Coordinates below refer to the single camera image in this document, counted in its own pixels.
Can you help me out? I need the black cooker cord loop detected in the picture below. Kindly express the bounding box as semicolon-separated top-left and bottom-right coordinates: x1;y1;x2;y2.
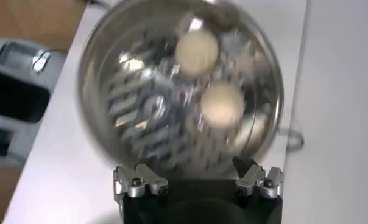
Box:
278;127;305;152

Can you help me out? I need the white steamed baozi bun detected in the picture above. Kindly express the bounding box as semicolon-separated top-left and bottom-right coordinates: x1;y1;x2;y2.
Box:
174;30;220;79
199;80;246;128

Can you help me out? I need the stainless steel steamer basket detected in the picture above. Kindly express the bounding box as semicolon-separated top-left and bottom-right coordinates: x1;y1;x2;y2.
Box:
77;0;285;180

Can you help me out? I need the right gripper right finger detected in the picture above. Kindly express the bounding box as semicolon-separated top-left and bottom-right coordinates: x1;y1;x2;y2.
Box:
232;155;285;199

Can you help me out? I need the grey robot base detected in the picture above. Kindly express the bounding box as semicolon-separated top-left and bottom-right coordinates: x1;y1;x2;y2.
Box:
0;38;68;167

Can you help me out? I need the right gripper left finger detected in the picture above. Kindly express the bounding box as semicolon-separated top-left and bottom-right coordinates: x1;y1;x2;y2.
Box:
113;163;169;198

